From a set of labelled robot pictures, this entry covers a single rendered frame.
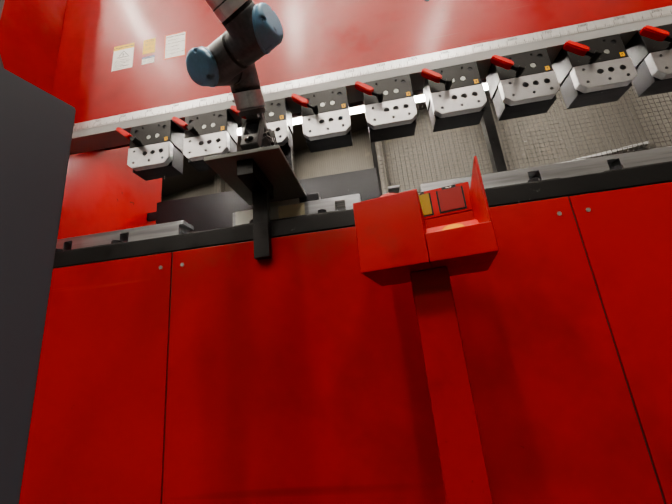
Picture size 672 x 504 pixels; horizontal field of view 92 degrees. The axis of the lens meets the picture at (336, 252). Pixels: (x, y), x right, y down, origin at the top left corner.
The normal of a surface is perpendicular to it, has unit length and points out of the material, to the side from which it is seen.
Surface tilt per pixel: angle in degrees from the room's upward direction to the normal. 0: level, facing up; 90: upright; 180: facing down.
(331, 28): 90
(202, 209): 90
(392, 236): 90
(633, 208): 90
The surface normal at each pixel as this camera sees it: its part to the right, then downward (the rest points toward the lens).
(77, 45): -0.15, -0.26
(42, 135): 0.92, -0.19
